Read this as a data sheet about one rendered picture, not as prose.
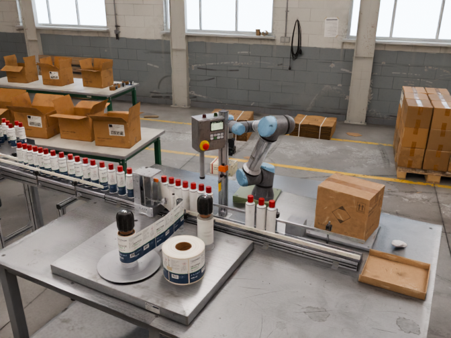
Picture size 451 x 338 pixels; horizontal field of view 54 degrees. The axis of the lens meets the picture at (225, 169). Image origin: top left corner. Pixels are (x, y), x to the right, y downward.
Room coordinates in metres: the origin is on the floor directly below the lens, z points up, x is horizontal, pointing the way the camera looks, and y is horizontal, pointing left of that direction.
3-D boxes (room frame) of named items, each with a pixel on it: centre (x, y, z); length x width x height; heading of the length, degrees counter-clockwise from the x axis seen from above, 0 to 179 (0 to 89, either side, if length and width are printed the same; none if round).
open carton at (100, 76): (6.37, 1.86, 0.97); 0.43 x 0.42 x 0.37; 158
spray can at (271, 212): (2.14, -0.25, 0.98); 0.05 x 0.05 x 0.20
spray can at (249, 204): (2.20, -0.14, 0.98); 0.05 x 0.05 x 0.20
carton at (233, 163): (2.85, 0.01, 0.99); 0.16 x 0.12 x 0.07; 72
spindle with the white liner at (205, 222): (2.01, 0.10, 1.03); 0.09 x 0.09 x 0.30
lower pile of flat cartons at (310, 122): (6.66, -1.36, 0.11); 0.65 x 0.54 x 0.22; 69
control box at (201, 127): (2.42, 0.10, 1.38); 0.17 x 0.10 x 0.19; 118
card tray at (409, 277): (1.83, -0.84, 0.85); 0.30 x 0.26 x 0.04; 63
